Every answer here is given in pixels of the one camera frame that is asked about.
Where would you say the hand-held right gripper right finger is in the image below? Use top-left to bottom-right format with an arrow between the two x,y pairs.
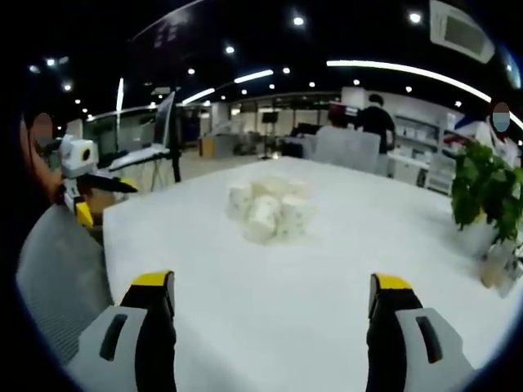
365,272 -> 477,392

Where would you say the white plant pot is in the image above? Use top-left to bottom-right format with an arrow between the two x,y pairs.
456,210 -> 512,259

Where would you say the black screen on tripod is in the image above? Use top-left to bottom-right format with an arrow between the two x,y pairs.
260,111 -> 280,161

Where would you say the green potted plant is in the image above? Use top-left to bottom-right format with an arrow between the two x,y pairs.
448,140 -> 523,256

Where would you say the pile of white paper cups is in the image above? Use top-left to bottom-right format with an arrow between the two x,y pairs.
226,175 -> 319,247

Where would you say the black tripod stand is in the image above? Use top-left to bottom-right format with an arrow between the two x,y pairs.
170,86 -> 183,185

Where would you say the brown cardboard box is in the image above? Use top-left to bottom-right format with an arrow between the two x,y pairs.
81,188 -> 126,232

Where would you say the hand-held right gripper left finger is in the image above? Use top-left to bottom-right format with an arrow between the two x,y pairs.
67,269 -> 178,392

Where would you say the open laptop on stand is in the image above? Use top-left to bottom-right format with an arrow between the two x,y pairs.
108,91 -> 177,172

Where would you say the small beige jar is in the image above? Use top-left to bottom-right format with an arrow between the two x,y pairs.
480,261 -> 507,289

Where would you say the grey mesh office chair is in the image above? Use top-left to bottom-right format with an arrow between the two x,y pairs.
15,203 -> 115,368

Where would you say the ceiling air conditioner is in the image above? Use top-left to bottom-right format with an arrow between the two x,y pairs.
428,0 -> 496,65

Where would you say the long ceiling light strip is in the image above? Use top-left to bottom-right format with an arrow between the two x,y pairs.
325,59 -> 493,104

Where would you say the white storage shelf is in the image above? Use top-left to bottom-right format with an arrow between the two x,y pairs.
387,113 -> 461,195

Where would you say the white table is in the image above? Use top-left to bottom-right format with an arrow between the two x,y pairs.
101,157 -> 522,392

